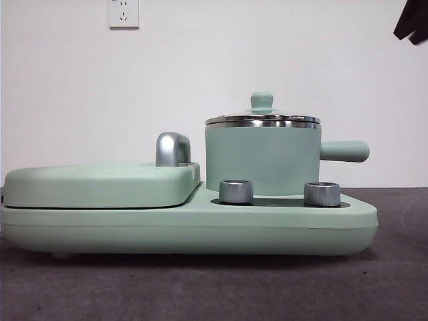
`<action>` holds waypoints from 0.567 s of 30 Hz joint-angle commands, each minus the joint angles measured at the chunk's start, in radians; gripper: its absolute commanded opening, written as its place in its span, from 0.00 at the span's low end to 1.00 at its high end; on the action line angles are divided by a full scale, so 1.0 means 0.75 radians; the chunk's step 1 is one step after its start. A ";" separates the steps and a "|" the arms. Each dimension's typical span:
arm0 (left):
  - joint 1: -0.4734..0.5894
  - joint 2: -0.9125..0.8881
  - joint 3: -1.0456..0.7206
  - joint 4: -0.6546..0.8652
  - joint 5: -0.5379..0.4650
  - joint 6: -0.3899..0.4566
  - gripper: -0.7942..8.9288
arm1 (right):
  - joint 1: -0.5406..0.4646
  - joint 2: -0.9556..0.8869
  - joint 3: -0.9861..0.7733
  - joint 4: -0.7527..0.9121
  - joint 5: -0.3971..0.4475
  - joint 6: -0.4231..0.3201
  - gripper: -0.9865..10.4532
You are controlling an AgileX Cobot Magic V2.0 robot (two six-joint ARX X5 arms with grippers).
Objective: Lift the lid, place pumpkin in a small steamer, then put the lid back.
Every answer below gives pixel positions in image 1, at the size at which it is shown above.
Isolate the white wall socket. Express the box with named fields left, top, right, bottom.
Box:
left=108, top=0, right=140, bottom=31

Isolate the glass pot lid green knob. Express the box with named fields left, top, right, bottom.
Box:
left=205, top=91, right=322, bottom=125

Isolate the silver control knob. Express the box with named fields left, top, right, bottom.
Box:
left=303, top=181, right=342, bottom=207
left=219, top=179, right=255, bottom=205

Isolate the mint green pot with handle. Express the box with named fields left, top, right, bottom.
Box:
left=204, top=115, right=371, bottom=197

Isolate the silver griddle cover handle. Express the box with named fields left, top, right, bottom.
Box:
left=154, top=132, right=193, bottom=167

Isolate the mint green breakfast machine base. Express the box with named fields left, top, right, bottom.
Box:
left=0, top=187, right=379, bottom=260

